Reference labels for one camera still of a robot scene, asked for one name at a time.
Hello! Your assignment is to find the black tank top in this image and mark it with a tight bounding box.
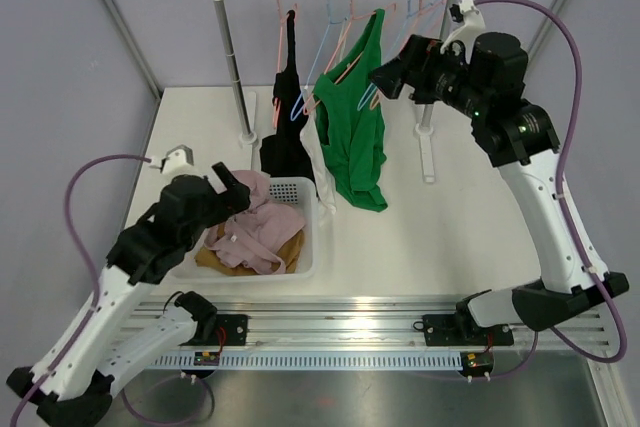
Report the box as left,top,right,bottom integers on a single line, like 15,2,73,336
259,9,314,181

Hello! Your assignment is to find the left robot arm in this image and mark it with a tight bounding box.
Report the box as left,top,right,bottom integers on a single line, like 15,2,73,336
6,163,250,426

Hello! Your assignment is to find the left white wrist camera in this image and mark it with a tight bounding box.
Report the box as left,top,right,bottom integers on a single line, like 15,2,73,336
149,145,196,179

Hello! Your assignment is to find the blue hanger with mauve top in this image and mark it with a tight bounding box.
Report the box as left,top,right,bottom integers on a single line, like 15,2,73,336
357,0,447,110

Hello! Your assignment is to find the white plastic laundry basket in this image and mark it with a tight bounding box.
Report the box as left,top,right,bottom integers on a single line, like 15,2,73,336
168,177,319,285

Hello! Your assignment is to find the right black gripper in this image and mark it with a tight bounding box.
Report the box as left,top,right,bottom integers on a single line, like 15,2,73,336
369,35,490,121

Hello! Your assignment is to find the pink hanger with black top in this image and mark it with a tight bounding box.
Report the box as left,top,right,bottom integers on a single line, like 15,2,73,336
272,0,300,131

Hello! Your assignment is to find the white slotted cable duct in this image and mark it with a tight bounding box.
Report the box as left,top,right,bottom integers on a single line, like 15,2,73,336
150,351,462,371

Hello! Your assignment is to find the white tank top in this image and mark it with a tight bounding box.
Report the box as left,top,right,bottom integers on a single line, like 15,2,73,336
299,111,337,215

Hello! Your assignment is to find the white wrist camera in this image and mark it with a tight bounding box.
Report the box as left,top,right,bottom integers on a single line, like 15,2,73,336
149,145,196,179
441,0,486,53

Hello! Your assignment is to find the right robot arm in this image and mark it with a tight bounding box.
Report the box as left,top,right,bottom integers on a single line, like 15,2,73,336
369,32,629,343

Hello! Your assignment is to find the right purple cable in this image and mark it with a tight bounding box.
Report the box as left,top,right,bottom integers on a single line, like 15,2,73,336
474,0,629,363

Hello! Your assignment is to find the left aluminium frame post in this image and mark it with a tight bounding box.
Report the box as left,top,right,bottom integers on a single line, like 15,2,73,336
99,0,163,103

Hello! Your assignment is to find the pink hanger with green top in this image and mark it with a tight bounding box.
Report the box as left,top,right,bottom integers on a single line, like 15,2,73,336
302,0,397,116

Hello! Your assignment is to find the blue hanger with white top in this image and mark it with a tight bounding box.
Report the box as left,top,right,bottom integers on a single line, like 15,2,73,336
290,0,351,119

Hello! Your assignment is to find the green tank top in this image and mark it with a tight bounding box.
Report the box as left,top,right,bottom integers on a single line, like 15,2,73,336
313,9,388,212

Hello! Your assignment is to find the brown tank top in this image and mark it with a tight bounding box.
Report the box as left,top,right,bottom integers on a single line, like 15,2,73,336
195,232,305,277

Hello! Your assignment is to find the mauve tank top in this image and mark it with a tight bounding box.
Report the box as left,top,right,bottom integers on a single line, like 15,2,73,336
201,170,306,277

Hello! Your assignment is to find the pink hanger with brown top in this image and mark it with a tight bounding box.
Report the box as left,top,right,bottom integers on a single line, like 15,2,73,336
369,0,441,110

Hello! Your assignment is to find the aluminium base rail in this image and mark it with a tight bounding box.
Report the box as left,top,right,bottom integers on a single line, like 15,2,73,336
119,294,601,349

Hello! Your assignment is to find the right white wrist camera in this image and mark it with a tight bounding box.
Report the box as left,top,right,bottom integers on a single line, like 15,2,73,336
441,0,486,53

